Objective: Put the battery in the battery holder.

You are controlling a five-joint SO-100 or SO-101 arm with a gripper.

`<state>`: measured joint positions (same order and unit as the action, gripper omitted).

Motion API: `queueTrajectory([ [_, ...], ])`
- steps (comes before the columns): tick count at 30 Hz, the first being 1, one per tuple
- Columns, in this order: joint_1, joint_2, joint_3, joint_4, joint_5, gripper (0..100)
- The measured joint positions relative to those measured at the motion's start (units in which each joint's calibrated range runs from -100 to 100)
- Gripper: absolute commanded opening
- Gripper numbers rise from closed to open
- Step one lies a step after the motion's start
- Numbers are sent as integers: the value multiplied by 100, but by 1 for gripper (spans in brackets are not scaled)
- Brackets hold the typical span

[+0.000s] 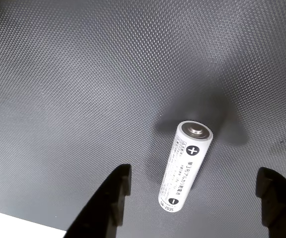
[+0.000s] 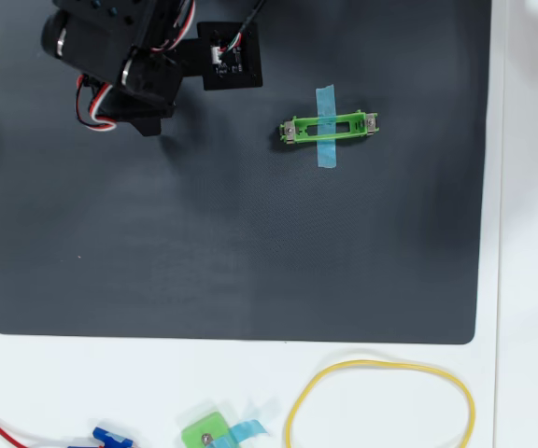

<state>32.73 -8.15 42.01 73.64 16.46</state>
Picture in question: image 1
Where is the dark grey textured mat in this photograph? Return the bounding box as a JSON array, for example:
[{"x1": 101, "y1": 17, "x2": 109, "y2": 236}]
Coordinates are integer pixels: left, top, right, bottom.
[{"x1": 0, "y1": 0, "x2": 286, "y2": 238}]

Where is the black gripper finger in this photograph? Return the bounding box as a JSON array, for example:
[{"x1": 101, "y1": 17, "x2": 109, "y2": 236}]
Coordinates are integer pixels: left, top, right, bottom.
[
  {"x1": 63, "y1": 164, "x2": 132, "y2": 238},
  {"x1": 255, "y1": 167, "x2": 286, "y2": 238}
]

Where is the white AA battery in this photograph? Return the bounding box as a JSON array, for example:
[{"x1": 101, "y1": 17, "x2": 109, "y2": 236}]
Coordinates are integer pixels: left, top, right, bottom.
[{"x1": 157, "y1": 120, "x2": 214, "y2": 213}]

